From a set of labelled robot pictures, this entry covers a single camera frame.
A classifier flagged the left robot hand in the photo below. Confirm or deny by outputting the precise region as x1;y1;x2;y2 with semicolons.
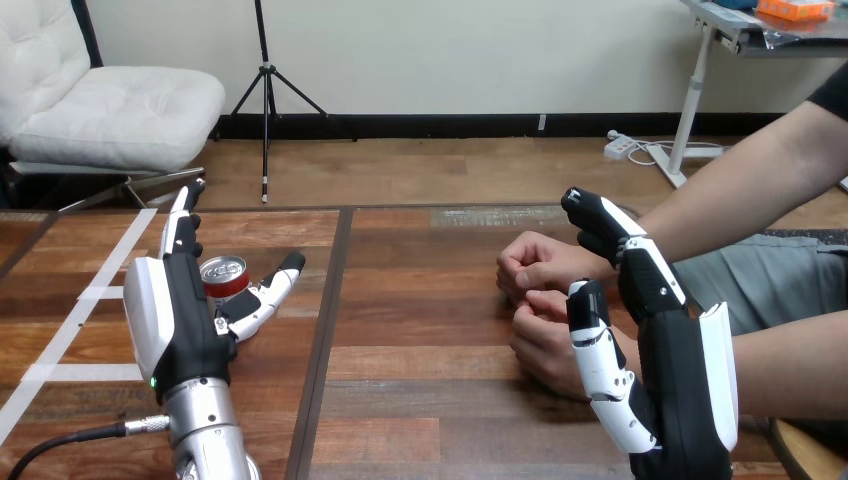
123;178;307;405

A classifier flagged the person's hand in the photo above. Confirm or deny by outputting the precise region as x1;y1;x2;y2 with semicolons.
508;289;643;402
496;231;619;307

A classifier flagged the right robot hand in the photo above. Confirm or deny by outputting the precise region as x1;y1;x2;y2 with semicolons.
561;187;740;480

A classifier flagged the person's forearm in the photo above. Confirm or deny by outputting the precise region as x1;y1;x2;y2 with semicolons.
612;99;848;268
730;309;848;423

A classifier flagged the red and white drink can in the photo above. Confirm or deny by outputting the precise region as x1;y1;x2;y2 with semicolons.
199;255;252;314

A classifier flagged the person's body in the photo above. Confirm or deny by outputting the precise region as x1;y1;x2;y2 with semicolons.
670;61;848;337

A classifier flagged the white power strip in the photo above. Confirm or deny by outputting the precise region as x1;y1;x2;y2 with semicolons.
602;130;638;162

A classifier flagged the round wooden stool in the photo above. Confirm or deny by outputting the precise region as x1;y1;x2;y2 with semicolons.
768;418;848;480

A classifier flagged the white desk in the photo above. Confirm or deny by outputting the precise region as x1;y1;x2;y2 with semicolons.
645;0;848;191

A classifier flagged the white cushioned chair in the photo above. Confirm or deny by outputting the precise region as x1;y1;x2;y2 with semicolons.
0;0;227;213

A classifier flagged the black tripod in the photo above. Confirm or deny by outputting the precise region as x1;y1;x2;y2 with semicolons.
211;0;359;205

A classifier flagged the orange thing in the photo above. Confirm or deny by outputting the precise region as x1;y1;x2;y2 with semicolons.
756;0;837;22

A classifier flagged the tangle of cables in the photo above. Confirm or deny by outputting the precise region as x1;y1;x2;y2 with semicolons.
625;138;728;168

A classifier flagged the black cable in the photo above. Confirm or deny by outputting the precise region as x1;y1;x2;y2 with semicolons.
6;414;172;480

